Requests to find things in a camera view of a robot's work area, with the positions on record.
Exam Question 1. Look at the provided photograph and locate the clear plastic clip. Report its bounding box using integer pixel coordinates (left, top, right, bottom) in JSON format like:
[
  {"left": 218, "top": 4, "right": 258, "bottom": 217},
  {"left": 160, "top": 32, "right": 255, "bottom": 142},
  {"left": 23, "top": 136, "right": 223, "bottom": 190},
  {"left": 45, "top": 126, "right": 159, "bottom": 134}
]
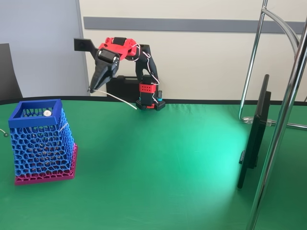
[{"left": 242, "top": 116, "right": 276, "bottom": 127}]

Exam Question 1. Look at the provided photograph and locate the chrome tube stand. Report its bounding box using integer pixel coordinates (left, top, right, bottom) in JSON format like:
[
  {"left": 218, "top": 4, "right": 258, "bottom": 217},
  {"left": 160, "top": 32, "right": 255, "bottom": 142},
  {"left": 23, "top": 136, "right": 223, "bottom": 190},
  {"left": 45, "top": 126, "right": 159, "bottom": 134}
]
[{"left": 238, "top": 0, "right": 307, "bottom": 230}]

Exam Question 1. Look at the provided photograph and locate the grey wall rail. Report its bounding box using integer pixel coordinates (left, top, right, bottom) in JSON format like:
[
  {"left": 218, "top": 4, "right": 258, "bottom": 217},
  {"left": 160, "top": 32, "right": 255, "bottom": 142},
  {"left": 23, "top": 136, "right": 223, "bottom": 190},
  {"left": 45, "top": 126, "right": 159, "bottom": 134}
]
[{"left": 83, "top": 16, "right": 305, "bottom": 34}]

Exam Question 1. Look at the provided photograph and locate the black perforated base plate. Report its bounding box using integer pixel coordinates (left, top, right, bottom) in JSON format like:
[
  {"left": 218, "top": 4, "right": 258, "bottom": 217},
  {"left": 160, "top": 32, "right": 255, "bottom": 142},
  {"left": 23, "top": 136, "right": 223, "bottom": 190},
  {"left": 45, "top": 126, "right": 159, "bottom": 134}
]
[{"left": 135, "top": 98, "right": 166, "bottom": 111}]

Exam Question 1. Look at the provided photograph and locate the black monitor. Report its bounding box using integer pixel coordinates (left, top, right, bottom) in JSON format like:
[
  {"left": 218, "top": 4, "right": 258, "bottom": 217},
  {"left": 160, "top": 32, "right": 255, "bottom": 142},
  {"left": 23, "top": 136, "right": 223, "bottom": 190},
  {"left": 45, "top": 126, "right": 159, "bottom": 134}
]
[{"left": 236, "top": 74, "right": 272, "bottom": 190}]

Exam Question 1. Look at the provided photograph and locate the green cloth with black border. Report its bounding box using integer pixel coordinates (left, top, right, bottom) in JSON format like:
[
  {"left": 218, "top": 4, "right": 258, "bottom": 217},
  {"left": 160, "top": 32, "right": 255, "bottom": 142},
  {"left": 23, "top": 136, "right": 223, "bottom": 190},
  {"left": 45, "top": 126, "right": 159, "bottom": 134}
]
[{"left": 0, "top": 95, "right": 307, "bottom": 230}]

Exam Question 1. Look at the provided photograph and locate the black plastic case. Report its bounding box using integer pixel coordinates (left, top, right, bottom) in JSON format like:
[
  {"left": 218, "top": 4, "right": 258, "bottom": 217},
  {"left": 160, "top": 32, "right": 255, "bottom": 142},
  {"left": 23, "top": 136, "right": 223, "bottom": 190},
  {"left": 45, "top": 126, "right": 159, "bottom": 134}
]
[{"left": 106, "top": 75, "right": 142, "bottom": 98}]

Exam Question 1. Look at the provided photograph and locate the grey door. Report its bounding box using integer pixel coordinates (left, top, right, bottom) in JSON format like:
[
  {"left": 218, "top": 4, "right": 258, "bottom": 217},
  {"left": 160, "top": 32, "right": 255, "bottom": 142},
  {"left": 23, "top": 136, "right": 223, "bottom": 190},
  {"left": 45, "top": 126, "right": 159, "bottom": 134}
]
[{"left": 0, "top": 0, "right": 91, "bottom": 99}]

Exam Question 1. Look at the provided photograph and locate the blue mesh basket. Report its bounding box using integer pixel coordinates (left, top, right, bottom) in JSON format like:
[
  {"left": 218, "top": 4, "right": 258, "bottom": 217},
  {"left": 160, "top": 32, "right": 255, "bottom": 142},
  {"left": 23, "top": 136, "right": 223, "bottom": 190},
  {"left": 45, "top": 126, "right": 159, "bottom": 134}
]
[{"left": 8, "top": 99, "right": 74, "bottom": 177}]

